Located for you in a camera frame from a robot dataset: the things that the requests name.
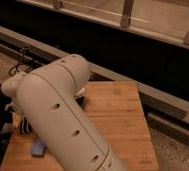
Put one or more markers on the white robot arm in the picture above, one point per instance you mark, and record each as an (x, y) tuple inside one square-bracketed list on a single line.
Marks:
[(46, 96)]

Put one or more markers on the metal rail frame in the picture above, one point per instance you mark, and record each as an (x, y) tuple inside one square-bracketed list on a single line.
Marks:
[(173, 113)]

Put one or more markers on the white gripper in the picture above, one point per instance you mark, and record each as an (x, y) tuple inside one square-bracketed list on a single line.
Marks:
[(19, 119)]

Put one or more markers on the wooden cutting board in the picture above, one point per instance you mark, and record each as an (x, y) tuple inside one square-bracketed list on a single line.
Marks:
[(115, 109)]

